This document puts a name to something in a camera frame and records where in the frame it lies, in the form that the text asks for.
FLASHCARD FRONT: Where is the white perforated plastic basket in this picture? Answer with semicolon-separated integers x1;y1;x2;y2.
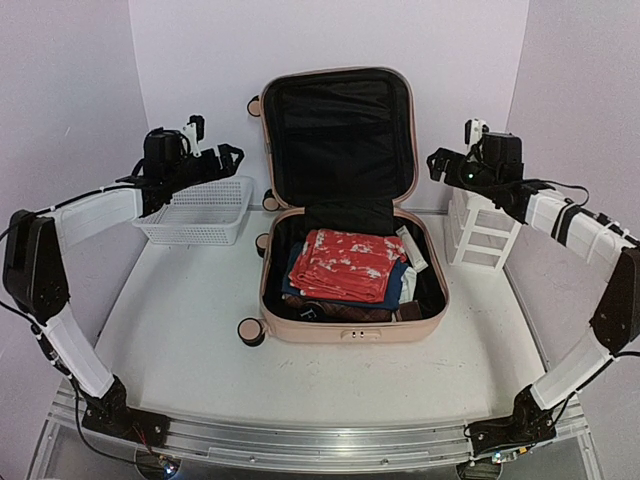
132;176;254;246

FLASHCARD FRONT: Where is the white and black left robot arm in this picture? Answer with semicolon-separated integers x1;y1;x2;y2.
1;115;245;437

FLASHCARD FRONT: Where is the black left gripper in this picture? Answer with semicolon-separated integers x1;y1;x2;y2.
165;142;243;193

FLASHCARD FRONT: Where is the dark blue garment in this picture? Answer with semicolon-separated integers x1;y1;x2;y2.
281;242;409;310

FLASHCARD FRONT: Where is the dark brown pouch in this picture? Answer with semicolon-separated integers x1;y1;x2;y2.
283;295;423;323

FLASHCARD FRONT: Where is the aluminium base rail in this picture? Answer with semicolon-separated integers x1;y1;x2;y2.
49;399;586;480

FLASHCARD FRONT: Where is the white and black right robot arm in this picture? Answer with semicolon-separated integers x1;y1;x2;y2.
425;132;639;443

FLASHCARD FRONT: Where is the white desktop drawer organizer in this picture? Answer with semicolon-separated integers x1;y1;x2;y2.
444;189;521;273

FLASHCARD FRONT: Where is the pink hard-shell suitcase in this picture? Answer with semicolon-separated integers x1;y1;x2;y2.
238;67;450;346

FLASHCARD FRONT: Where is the black round jar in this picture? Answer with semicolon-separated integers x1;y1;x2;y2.
297;302;326;322

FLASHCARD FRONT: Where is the white t-shirt blue flower print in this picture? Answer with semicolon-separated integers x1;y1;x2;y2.
398;266;417;304

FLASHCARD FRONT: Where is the red patterned cloth item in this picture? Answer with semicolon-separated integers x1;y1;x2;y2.
289;229;409;303

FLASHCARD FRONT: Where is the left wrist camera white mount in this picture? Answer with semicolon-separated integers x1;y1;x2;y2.
182;121;202;158

